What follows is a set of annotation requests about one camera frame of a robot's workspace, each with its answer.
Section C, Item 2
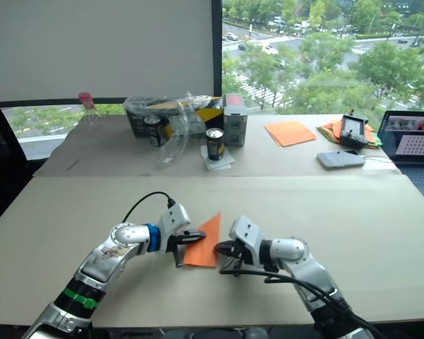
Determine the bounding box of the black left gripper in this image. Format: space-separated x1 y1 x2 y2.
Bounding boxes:
171 229 207 268

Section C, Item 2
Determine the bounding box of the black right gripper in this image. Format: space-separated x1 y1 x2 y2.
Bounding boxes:
214 238 254 277

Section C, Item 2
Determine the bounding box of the orange paper sheet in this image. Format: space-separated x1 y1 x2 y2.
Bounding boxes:
182 212 223 268

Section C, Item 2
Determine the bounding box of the pile of orange green paper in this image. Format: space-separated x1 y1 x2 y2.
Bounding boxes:
316 119 383 150

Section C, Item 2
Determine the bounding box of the white paper napkin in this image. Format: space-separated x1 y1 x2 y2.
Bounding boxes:
200 145 236 172

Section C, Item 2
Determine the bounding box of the black drink can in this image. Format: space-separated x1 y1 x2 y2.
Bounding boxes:
205 127 226 160
143 114 163 148

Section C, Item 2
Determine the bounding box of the clear crumpled plastic bag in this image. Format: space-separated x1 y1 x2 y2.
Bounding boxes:
156 92 213 169

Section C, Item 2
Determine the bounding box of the grey rectangular box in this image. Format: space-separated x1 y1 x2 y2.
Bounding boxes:
223 93 248 148

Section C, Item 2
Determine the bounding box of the yellow and black box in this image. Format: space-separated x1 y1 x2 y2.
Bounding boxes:
182 95 225 134

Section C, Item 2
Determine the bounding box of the black bin with plastic liner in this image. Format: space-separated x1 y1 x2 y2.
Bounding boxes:
122 95 184 139

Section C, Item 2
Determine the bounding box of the silver power bank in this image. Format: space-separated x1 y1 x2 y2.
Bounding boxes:
316 150 367 171

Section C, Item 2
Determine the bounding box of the clear bottle with pink cap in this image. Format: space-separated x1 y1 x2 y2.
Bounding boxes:
78 92 103 127

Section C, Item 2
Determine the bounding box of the black handheld remote controller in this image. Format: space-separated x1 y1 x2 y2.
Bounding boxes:
338 112 376 149

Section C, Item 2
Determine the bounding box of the black office chair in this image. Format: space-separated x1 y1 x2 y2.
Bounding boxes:
0 93 35 234

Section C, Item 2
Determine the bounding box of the white roller blind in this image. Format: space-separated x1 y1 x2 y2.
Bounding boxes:
0 0 213 103

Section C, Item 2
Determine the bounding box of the open laptop computer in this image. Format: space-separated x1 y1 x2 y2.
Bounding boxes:
380 110 424 209

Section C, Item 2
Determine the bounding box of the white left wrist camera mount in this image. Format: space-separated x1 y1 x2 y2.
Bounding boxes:
156 203 192 254

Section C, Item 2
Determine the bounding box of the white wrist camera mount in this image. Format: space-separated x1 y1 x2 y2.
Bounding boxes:
228 215 263 265
156 203 192 254

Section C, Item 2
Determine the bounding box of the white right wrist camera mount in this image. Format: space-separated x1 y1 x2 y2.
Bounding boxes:
228 215 263 265

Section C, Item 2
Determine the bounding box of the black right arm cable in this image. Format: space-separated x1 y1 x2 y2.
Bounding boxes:
218 268 379 335

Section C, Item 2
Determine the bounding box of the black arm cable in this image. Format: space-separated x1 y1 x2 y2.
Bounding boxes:
218 268 379 335
122 191 177 223

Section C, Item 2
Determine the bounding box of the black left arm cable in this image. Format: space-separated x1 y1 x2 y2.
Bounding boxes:
122 191 177 223

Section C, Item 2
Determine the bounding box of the black window frame post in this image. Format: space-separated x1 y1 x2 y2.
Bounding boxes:
211 0 223 98

